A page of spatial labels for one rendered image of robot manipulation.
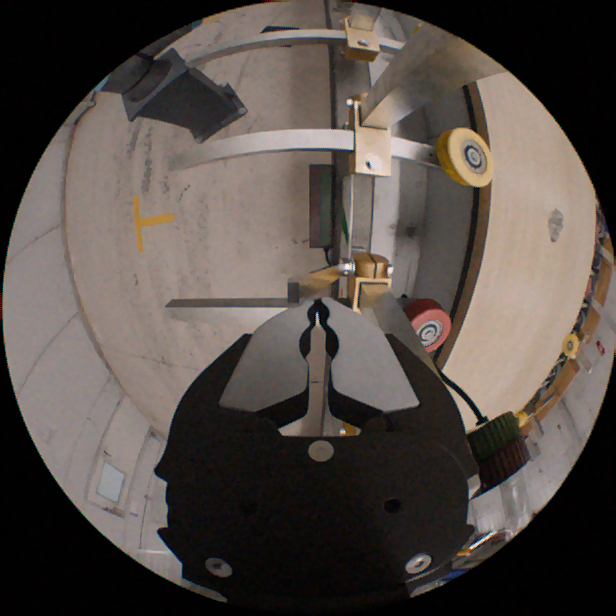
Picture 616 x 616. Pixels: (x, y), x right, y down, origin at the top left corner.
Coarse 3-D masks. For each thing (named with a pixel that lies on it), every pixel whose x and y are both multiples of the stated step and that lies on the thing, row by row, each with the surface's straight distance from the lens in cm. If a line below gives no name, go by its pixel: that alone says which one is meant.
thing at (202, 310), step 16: (176, 304) 39; (192, 304) 37; (208, 304) 36; (224, 304) 34; (240, 304) 34; (256, 304) 33; (272, 304) 32; (400, 304) 34; (176, 320) 40; (192, 320) 38; (208, 320) 36; (224, 320) 35; (240, 320) 34; (256, 320) 33
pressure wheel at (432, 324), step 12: (420, 300) 32; (432, 300) 33; (408, 312) 31; (420, 312) 30; (432, 312) 30; (444, 312) 32; (420, 324) 31; (432, 324) 32; (444, 324) 33; (420, 336) 33; (432, 336) 32; (444, 336) 34; (432, 348) 35
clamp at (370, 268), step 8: (360, 256) 30; (368, 256) 31; (376, 256) 31; (360, 264) 29; (368, 264) 28; (376, 264) 29; (384, 264) 29; (360, 272) 29; (368, 272) 29; (376, 272) 29; (384, 272) 30; (352, 280) 31; (360, 280) 29; (368, 280) 29; (376, 280) 29; (384, 280) 30; (352, 288) 31; (360, 288) 29; (352, 296) 31; (352, 304) 31; (360, 312) 31
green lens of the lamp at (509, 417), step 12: (492, 420) 16; (504, 420) 17; (516, 420) 18; (480, 432) 16; (492, 432) 16; (504, 432) 16; (516, 432) 17; (480, 444) 16; (492, 444) 16; (480, 456) 16
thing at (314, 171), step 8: (312, 168) 43; (312, 176) 43; (312, 184) 43; (312, 192) 43; (312, 200) 43; (312, 208) 43; (312, 216) 43; (312, 224) 43; (312, 232) 43; (312, 240) 44
